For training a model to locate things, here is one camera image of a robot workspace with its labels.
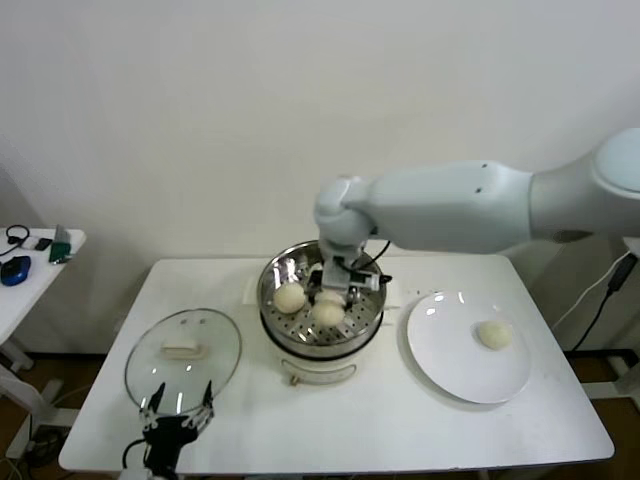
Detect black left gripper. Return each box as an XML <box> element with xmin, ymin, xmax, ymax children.
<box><xmin>138</xmin><ymin>380</ymin><xmax>216</xmax><ymax>474</ymax></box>

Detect glass lid with cream handle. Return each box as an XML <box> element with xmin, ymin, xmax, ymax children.
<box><xmin>124</xmin><ymin>307</ymin><xmax>244</xmax><ymax>415</ymax></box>

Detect stainless steel steamer basket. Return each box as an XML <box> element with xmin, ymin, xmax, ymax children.
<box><xmin>257</xmin><ymin>239</ymin><xmax>389</xmax><ymax>351</ymax></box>

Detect cream electric cooker base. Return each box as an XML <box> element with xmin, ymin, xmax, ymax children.
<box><xmin>242</xmin><ymin>277</ymin><xmax>404</xmax><ymax>389</ymax></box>

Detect white round plate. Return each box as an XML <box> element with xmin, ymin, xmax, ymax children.
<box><xmin>398</xmin><ymin>290</ymin><xmax>533</xmax><ymax>405</ymax></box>

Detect white curved floor base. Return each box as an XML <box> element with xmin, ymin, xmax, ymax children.
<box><xmin>0</xmin><ymin>372</ymin><xmax>47</xmax><ymax>417</ymax></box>

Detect white side table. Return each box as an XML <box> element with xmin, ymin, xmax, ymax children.
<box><xmin>0</xmin><ymin>228</ymin><xmax>87</xmax><ymax>374</ymax></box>

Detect green circuit board box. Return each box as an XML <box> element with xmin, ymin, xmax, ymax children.
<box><xmin>47</xmin><ymin>223</ymin><xmax>76</xmax><ymax>265</ymax></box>

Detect blue computer mouse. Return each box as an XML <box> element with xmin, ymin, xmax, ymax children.
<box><xmin>0</xmin><ymin>254</ymin><xmax>33</xmax><ymax>288</ymax></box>

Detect black headphones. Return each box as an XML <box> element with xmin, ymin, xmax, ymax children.
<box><xmin>0</xmin><ymin>224</ymin><xmax>30</xmax><ymax>257</ymax></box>

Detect black power adapter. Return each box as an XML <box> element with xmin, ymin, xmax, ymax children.
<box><xmin>604</xmin><ymin>257</ymin><xmax>634</xmax><ymax>297</ymax></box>

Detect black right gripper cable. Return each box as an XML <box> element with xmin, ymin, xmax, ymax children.
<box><xmin>347</xmin><ymin>238</ymin><xmax>395</xmax><ymax>292</ymax></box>

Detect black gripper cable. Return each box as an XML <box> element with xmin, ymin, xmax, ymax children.
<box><xmin>347</xmin><ymin>238</ymin><xmax>395</xmax><ymax>292</ymax></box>
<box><xmin>122</xmin><ymin>438</ymin><xmax>149</xmax><ymax>471</ymax></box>

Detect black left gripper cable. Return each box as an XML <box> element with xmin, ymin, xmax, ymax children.
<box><xmin>122</xmin><ymin>438</ymin><xmax>149</xmax><ymax>471</ymax></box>

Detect black floor cable bundle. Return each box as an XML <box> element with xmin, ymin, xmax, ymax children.
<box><xmin>27</xmin><ymin>423</ymin><xmax>66</xmax><ymax>459</ymax></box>

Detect white power cable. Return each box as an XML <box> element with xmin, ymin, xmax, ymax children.
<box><xmin>552</xmin><ymin>249</ymin><xmax>636</xmax><ymax>329</ymax></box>

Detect black power cable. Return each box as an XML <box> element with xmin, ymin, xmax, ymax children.
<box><xmin>572</xmin><ymin>292</ymin><xmax>614</xmax><ymax>352</ymax></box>

